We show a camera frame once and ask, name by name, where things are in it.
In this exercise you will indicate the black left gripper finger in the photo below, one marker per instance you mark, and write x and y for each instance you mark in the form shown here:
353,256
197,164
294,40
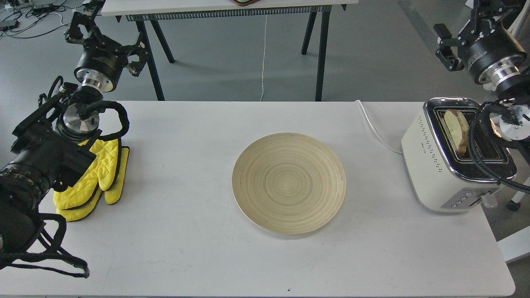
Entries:
138,49
83,30

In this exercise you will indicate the upper yellow oven mitt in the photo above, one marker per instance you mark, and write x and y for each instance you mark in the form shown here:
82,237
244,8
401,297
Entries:
100,175

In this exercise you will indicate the round wooden plate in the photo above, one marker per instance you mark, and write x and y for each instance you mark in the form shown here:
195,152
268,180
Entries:
289,183

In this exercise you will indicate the background white trestle table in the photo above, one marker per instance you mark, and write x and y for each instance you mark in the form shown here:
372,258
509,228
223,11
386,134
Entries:
139,11

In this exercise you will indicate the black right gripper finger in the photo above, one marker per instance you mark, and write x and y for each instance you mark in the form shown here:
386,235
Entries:
495,19
446,43

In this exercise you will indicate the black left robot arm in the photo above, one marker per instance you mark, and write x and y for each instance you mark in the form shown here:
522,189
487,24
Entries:
52,146

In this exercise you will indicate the brown object on background table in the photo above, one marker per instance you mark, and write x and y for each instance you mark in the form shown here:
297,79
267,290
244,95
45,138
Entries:
244,2

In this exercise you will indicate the slice of bread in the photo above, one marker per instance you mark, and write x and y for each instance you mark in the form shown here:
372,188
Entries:
458,129

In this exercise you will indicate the yellow oven mitt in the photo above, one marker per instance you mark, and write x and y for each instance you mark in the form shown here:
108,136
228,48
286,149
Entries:
100,175
110,196

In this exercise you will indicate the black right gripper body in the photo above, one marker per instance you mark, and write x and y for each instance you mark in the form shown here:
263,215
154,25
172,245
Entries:
493,56

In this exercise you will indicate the cream white toaster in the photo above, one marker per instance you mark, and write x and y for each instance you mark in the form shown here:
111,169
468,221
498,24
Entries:
443,179

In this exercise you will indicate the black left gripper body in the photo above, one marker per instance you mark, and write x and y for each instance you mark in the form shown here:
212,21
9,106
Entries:
100,69

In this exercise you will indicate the lower yellow oven mitt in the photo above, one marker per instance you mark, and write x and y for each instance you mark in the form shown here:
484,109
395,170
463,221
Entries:
110,196

